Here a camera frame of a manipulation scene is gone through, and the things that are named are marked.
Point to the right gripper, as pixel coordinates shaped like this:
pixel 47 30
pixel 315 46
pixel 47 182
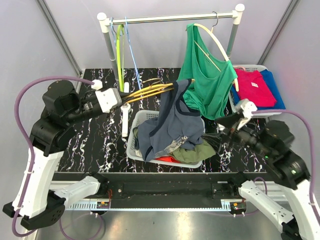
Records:
pixel 214 139

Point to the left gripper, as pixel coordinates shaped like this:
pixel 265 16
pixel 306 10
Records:
pixel 123 95

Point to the olive green tank top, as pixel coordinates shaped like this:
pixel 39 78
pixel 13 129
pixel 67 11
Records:
pixel 195 152

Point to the yellow plastic hanger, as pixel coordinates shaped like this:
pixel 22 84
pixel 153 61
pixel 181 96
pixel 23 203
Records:
pixel 146 92

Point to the navy blue tank top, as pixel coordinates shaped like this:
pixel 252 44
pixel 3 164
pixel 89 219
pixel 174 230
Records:
pixel 176 125

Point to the lime green hanger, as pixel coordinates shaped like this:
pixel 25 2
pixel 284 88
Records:
pixel 119 42

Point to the red tank top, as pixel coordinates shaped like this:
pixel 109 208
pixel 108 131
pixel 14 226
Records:
pixel 167 159

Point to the light blue wire hanger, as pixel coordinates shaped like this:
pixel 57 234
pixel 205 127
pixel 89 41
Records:
pixel 113 32

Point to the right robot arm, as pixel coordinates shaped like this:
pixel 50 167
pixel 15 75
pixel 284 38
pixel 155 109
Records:
pixel 287 169

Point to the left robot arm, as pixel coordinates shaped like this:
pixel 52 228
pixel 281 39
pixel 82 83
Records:
pixel 36 204

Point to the white plastic basket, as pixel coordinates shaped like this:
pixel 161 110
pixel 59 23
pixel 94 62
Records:
pixel 132 153

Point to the pink folded shirt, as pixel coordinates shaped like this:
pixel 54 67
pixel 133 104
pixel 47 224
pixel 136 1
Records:
pixel 252 86

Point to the blue folded shirt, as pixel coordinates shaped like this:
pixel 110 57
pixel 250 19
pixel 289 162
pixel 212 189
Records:
pixel 270 82

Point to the white clothes rack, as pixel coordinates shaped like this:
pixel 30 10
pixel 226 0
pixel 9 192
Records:
pixel 106 25

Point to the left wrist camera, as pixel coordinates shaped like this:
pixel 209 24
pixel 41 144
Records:
pixel 106 99

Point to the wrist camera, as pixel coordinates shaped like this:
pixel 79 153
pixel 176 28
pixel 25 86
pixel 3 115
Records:
pixel 245 108
pixel 106 99

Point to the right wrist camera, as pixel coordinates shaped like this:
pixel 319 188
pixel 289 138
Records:
pixel 245 108

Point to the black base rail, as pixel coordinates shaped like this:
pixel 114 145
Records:
pixel 167 192

